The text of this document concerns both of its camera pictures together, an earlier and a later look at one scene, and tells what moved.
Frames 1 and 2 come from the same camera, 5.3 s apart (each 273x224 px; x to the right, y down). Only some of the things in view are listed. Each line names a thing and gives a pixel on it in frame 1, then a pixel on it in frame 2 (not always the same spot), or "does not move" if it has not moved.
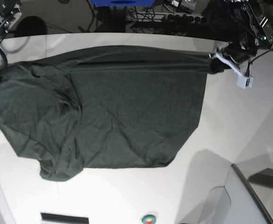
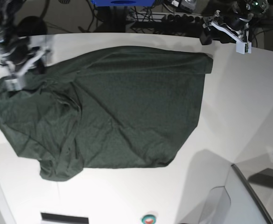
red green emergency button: (149, 219) does not move
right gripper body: (241, 50) → (237, 18)
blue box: (123, 3) does not move
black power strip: (181, 18) does not move
